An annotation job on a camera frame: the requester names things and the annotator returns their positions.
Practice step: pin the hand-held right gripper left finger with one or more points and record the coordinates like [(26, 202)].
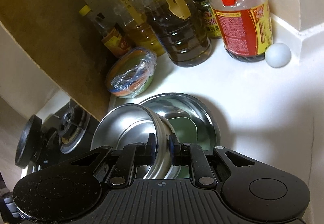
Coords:
[(151, 148)]

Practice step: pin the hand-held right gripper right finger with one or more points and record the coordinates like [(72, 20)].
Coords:
[(173, 149)]

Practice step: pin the green square tray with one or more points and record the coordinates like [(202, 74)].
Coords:
[(187, 127)]

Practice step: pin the small steel pot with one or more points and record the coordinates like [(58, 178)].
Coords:
[(121, 127)]

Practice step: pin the steel basin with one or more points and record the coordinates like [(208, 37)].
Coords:
[(177, 105)]

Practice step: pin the plastic-wrapped colourful bowls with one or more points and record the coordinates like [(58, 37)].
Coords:
[(131, 72)]

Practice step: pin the gas stove burner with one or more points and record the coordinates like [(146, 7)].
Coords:
[(68, 125)]

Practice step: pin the brown partition board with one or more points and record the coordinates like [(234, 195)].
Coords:
[(50, 36)]

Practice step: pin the orange label bottle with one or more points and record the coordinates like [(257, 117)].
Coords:
[(117, 44)]

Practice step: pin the yellow oil bottle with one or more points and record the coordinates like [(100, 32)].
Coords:
[(141, 36)]

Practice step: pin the large dark oil jug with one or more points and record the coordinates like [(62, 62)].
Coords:
[(177, 36)]

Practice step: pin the dark sauce jar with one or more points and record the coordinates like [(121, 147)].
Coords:
[(207, 21)]

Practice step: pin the white egg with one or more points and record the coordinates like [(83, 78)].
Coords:
[(278, 55)]

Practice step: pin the red label vinegar bottle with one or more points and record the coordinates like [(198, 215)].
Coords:
[(240, 24)]

